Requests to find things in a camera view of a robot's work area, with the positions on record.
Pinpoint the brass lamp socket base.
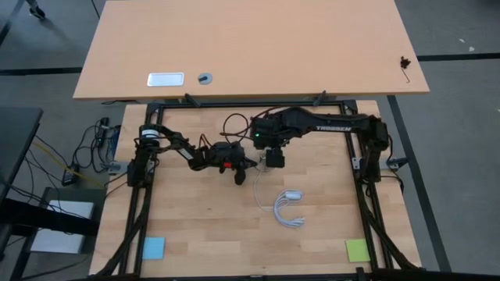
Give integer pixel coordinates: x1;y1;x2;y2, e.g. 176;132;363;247
253;153;276;175

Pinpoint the beige wooden desk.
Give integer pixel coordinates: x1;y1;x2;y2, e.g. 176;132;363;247
73;0;430;101

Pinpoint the blue sticky note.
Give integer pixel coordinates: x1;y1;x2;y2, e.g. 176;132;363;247
141;237;166;261

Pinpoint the green sticky note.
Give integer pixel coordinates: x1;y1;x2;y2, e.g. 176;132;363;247
345;238;372;264

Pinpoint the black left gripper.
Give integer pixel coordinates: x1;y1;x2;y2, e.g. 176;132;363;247
212;140;259;187

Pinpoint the black chair caster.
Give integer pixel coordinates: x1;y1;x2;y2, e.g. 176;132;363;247
25;0;47;20

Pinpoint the white lamp cable with switch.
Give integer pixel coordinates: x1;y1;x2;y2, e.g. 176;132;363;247
253;169;307;229

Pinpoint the white box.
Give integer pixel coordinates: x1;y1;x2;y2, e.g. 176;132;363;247
30;199;95;254

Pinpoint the black power adapter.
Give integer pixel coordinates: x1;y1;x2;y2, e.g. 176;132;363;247
62;165;80;187

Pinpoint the black desk leg frame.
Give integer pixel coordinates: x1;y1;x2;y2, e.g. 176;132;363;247
0;197;101;281

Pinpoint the yellow floor cable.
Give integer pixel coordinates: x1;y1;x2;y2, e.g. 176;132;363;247
31;139;103;188

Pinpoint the black aluminium table frame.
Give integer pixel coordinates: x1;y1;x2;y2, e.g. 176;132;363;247
73;99;500;281

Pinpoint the dark looped gripper cable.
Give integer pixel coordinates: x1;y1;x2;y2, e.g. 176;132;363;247
219;112;255;144

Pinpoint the dark grey side desk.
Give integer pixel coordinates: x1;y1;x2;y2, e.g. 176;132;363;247
0;107;44;200

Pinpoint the grey table clamp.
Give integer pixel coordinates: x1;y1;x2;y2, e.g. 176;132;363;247
101;161;130;175
384;156;408;173

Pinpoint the power strip with plugs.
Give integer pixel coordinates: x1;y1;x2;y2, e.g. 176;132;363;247
93;116;120;157

